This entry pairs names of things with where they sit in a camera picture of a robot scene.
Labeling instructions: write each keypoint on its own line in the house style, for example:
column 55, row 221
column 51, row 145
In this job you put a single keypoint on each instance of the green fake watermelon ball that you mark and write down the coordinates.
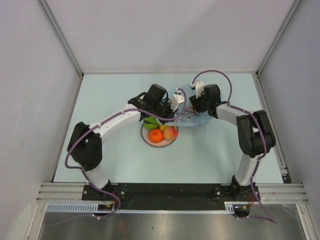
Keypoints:
column 150, row 123

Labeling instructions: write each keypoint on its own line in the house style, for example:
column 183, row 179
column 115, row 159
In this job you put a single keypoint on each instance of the light blue cable duct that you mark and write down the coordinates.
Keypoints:
column 97, row 208

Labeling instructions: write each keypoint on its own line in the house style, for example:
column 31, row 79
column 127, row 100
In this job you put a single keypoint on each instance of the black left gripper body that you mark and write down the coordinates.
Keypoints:
column 164, row 110

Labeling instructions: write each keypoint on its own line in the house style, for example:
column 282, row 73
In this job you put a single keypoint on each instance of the round white printed plate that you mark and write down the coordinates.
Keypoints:
column 145, row 131

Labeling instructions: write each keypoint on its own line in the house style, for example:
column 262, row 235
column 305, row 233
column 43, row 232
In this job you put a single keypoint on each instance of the aluminium frame rail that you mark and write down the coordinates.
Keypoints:
column 271, row 193

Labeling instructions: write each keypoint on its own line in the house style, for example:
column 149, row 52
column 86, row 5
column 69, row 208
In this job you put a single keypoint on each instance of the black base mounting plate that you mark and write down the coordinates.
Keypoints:
column 179, row 196

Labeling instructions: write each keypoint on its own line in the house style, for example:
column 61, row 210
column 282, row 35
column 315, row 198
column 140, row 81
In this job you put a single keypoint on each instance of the light blue cartoon plastic bag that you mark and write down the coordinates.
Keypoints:
column 191, row 118

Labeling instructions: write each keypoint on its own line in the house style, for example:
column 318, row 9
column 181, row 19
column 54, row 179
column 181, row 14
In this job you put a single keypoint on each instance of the orange fake fruit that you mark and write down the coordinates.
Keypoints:
column 156, row 135

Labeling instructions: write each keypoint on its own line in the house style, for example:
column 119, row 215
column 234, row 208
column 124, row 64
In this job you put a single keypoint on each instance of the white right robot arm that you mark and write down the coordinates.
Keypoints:
column 255, row 134

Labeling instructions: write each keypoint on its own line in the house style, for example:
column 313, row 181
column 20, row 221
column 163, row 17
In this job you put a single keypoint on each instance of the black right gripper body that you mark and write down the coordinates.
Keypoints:
column 200, row 104

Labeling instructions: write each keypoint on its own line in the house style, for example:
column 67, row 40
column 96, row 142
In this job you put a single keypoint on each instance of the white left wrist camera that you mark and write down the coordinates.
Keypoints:
column 178, row 99

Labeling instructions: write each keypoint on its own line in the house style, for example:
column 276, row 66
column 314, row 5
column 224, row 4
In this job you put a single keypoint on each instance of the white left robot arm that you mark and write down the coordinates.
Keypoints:
column 86, row 142

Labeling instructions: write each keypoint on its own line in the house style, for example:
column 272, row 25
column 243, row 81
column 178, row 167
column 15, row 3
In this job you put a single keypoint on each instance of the pink fake peach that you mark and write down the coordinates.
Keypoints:
column 170, row 133

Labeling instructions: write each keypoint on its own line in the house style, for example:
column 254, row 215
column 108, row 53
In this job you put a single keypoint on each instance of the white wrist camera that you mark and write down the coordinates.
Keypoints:
column 198, row 86
column 178, row 99

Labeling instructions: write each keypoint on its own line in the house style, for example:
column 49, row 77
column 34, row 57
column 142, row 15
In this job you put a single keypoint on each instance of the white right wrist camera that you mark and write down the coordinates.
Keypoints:
column 198, row 86

